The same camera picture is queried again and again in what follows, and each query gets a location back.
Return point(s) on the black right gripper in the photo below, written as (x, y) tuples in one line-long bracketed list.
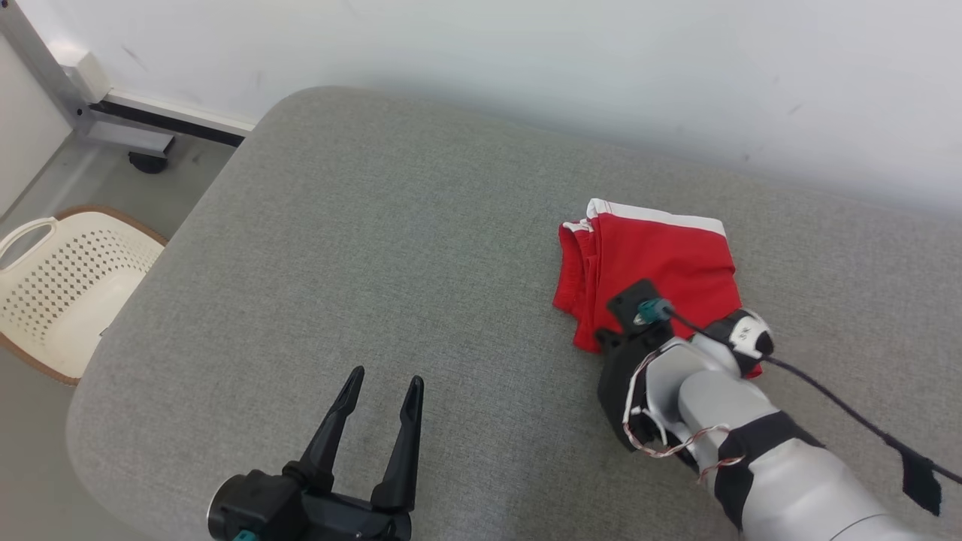
[(615, 383)]

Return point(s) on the white black frame rail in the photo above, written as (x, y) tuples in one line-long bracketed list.
[(180, 119)]

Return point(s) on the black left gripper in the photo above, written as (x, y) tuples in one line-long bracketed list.
[(285, 515)]

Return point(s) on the grey metal frame post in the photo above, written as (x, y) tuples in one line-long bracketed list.
[(45, 75)]

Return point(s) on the cream perforated laundry basket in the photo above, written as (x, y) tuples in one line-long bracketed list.
[(68, 293)]

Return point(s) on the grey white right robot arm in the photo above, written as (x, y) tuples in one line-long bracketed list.
[(797, 481)]

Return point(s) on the black caster foot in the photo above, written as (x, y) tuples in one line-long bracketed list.
[(148, 162)]

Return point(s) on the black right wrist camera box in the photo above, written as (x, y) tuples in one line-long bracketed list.
[(627, 300)]

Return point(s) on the red garment with white band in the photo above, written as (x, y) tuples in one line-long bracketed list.
[(661, 255)]

